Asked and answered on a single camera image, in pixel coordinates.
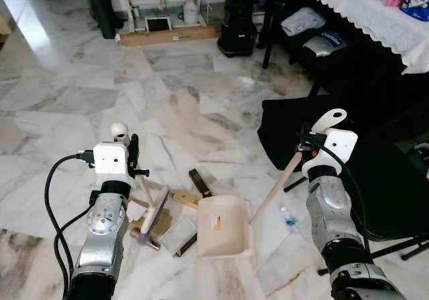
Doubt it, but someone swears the beige dustpan with long handle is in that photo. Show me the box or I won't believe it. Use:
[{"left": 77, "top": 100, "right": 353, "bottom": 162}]
[{"left": 196, "top": 108, "right": 349, "bottom": 259}]

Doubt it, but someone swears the black cloth bag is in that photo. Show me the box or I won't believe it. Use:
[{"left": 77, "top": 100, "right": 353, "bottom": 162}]
[{"left": 258, "top": 96, "right": 356, "bottom": 173}]

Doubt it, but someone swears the white paper scrap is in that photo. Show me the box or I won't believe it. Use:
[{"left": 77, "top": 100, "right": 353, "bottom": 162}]
[{"left": 127, "top": 201, "right": 149, "bottom": 222}]

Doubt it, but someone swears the small tan box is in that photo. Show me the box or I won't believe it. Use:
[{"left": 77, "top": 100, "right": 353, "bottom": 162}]
[{"left": 173, "top": 191, "right": 200, "bottom": 210}]

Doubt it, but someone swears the dark brown flat bar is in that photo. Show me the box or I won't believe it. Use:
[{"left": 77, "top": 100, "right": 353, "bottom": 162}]
[{"left": 189, "top": 169, "right": 212, "bottom": 198}]

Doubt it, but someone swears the small clear plastic bottle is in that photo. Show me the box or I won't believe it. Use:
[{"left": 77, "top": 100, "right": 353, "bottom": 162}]
[{"left": 280, "top": 206, "right": 302, "bottom": 234}]

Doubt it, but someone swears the clear plastic bag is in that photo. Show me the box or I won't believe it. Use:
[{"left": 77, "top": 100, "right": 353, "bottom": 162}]
[{"left": 161, "top": 218, "right": 199, "bottom": 258}]

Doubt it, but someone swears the black folding chair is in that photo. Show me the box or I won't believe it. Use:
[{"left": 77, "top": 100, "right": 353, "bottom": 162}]
[{"left": 285, "top": 139, "right": 429, "bottom": 260}]

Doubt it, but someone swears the grey printer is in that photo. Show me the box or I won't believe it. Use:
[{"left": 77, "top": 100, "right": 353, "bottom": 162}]
[{"left": 303, "top": 32, "right": 349, "bottom": 61}]

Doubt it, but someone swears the black table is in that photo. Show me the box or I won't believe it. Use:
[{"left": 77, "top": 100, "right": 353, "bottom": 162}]
[{"left": 260, "top": 0, "right": 429, "bottom": 106}]

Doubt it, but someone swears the green box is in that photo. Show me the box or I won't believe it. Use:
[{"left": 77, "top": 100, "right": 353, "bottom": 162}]
[{"left": 410, "top": 143, "right": 429, "bottom": 179}]

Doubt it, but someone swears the long wooden board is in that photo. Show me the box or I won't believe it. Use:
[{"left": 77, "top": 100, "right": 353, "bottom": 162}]
[{"left": 118, "top": 25, "right": 222, "bottom": 47}]

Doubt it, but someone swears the white plastic bag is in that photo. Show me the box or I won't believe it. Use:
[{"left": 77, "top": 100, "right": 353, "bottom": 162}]
[{"left": 282, "top": 7, "right": 327, "bottom": 38}]

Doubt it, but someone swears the black vacuum cleaner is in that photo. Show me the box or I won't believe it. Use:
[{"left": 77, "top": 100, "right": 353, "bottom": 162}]
[{"left": 217, "top": 0, "right": 259, "bottom": 58}]

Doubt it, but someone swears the black upright tube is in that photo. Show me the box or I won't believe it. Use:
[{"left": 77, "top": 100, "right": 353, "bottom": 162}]
[{"left": 84, "top": 0, "right": 119, "bottom": 40}]

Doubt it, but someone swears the white lace tablecloth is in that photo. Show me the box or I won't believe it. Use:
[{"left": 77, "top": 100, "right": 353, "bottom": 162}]
[{"left": 282, "top": 0, "right": 429, "bottom": 74}]

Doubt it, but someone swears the white plastic jug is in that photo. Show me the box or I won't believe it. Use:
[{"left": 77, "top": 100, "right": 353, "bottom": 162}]
[{"left": 182, "top": 0, "right": 200, "bottom": 25}]

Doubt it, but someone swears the white low shelf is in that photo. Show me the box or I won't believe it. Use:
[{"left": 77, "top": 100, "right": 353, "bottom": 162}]
[{"left": 124, "top": 0, "right": 203, "bottom": 34}]

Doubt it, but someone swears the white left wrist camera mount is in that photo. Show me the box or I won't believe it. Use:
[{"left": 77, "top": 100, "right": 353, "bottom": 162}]
[{"left": 93, "top": 141, "right": 137, "bottom": 192}]

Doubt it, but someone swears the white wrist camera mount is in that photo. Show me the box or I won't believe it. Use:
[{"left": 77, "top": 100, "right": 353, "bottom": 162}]
[
  {"left": 302, "top": 129, "right": 359, "bottom": 180},
  {"left": 93, "top": 141, "right": 137, "bottom": 192}
]

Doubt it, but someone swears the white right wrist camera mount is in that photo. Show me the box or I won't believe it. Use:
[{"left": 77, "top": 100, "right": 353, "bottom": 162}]
[{"left": 302, "top": 129, "right": 359, "bottom": 180}]

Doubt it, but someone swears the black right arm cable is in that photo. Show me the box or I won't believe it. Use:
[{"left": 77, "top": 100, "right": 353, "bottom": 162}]
[{"left": 315, "top": 143, "right": 371, "bottom": 254}]

